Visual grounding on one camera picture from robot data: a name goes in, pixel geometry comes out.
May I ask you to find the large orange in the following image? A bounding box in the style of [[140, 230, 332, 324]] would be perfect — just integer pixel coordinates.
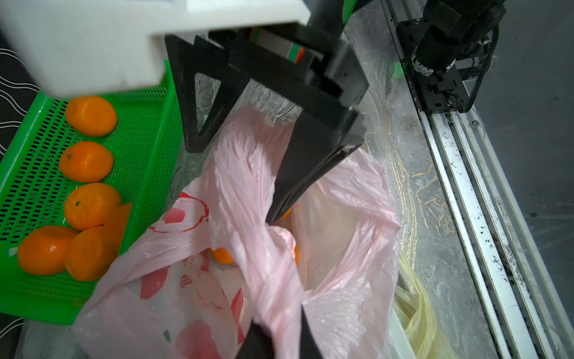
[[65, 96, 118, 137], [59, 142, 115, 183]]

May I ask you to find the orange lower left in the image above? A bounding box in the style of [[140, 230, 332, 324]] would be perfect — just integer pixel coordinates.
[[103, 203, 132, 254]]

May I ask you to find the orange far left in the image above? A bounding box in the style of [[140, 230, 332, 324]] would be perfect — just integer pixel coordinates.
[[18, 226, 80, 276]]

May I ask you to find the yellow bag with orange print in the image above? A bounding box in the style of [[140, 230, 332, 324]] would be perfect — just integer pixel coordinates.
[[394, 254, 458, 358]]

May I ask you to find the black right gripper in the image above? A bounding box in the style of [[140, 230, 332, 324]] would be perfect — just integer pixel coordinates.
[[164, 24, 369, 224]]

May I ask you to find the orange top centre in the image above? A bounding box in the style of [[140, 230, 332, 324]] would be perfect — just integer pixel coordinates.
[[209, 248, 235, 265]]

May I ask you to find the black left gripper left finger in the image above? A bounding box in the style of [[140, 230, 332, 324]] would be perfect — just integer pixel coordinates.
[[236, 322, 275, 359]]

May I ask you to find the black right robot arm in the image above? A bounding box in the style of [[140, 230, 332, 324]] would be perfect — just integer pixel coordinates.
[[164, 1, 506, 224]]

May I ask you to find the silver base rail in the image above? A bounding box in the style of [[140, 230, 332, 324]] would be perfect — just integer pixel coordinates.
[[383, 1, 573, 358]]

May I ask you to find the large orange top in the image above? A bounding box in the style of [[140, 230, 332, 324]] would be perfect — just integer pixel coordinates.
[[65, 96, 118, 137]]

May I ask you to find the pink plastic bag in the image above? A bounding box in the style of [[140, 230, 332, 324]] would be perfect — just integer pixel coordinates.
[[73, 105, 400, 358]]

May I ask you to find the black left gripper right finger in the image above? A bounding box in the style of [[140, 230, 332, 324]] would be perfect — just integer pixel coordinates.
[[300, 310, 323, 359]]

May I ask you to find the orange left centre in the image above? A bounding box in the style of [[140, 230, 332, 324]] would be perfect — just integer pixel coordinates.
[[276, 207, 293, 222]]

